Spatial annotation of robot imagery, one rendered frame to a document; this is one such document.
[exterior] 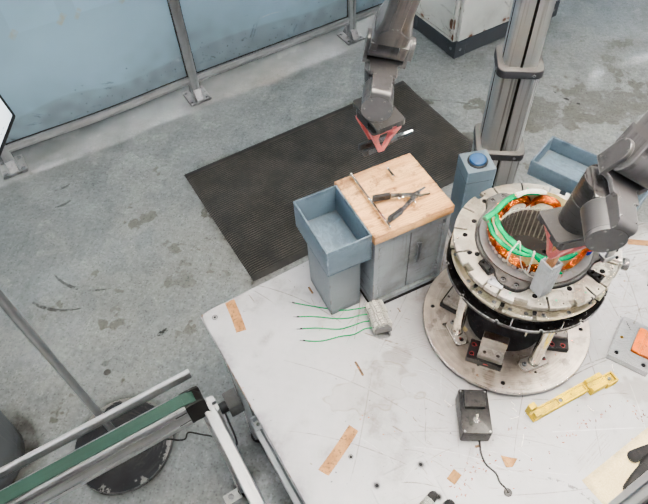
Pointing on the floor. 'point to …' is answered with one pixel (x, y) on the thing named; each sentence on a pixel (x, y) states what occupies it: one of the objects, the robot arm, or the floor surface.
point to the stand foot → (132, 475)
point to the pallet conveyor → (124, 448)
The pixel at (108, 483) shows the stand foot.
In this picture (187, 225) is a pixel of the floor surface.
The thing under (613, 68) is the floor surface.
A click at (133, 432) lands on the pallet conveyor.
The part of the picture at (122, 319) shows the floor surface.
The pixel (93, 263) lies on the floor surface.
